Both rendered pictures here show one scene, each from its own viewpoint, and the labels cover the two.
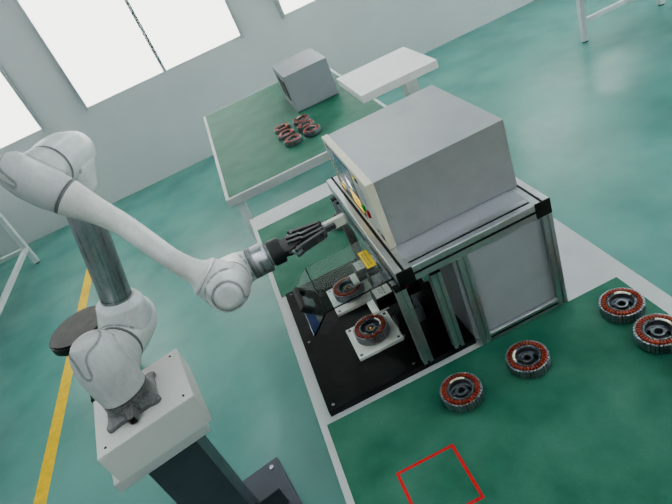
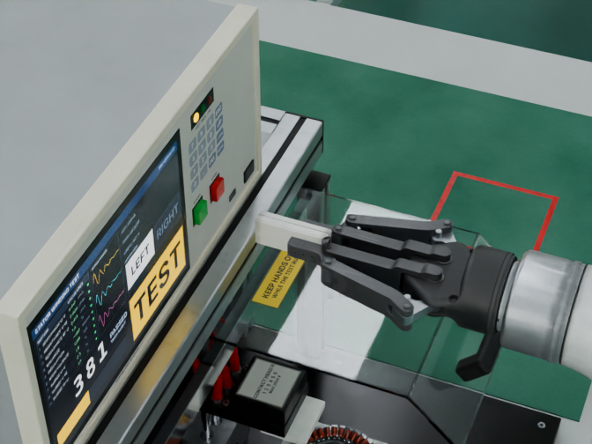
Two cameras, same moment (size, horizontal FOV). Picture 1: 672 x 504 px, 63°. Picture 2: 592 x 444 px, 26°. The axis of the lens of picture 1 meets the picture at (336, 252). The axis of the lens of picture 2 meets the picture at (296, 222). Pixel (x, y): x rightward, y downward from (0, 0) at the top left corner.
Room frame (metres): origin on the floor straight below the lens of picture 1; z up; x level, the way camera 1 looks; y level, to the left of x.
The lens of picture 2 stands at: (2.13, 0.34, 1.98)
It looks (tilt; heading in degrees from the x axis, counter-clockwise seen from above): 42 degrees down; 205
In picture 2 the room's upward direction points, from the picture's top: straight up
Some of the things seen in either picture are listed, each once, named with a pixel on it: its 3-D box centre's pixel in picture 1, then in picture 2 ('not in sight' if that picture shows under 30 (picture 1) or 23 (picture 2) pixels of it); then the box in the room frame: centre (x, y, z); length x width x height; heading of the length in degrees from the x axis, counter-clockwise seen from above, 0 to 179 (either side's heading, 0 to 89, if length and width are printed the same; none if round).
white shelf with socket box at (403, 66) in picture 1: (398, 116); not in sight; (2.37, -0.52, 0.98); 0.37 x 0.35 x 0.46; 3
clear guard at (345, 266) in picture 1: (351, 279); (344, 301); (1.28, -0.01, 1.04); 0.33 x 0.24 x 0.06; 93
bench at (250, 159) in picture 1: (303, 162); not in sight; (3.82, -0.06, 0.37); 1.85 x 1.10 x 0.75; 3
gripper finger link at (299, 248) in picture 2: not in sight; (311, 259); (1.38, 0.00, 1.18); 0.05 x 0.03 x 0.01; 93
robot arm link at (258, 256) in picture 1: (261, 259); (539, 304); (1.34, 0.20, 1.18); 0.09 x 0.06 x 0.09; 3
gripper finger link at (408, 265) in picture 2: (305, 234); (380, 270); (1.36, 0.06, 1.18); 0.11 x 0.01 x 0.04; 94
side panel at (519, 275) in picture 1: (513, 279); not in sight; (1.14, -0.41, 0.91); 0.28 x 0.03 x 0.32; 93
